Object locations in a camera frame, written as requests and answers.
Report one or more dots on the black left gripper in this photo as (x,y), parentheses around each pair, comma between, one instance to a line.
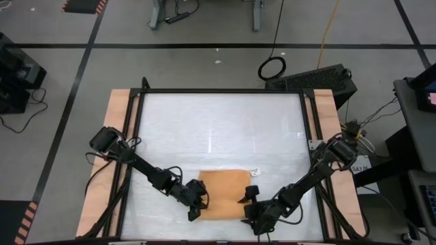
(194,199)

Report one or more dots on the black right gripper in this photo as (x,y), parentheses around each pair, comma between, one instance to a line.
(264,212)

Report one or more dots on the orange towel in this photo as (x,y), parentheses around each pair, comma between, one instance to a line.
(225,194)

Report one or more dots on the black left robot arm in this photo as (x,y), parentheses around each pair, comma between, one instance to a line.
(143,166)

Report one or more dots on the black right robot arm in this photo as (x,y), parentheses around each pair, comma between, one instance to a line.
(313,177)

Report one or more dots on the white paper sheet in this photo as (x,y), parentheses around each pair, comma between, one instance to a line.
(362,166)

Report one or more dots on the black yellow connector box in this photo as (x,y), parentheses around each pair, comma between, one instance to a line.
(352,128)

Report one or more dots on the black computer tower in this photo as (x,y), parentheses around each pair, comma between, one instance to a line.
(323,81)

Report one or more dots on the black desk base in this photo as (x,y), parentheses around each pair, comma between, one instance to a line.
(391,170)

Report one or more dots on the black caster wheel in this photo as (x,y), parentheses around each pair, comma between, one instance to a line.
(406,237)

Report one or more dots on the black orange striped mat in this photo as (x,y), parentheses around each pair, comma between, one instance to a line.
(13,221)
(81,6)

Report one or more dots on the grey desk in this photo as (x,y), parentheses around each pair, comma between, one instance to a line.
(415,136)

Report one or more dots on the black power strip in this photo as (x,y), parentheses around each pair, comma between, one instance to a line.
(177,17)

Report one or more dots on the grey desk leg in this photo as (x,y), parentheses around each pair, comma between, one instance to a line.
(157,15)
(256,17)

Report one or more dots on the black laptop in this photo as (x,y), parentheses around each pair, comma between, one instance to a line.
(430,204)

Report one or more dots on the black monitor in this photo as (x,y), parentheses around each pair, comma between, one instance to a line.
(424,88)

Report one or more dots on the black equipment stack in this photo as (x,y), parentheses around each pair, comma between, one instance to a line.
(17,75)

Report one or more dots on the black metal table frame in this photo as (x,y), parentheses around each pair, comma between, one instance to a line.
(221,90)

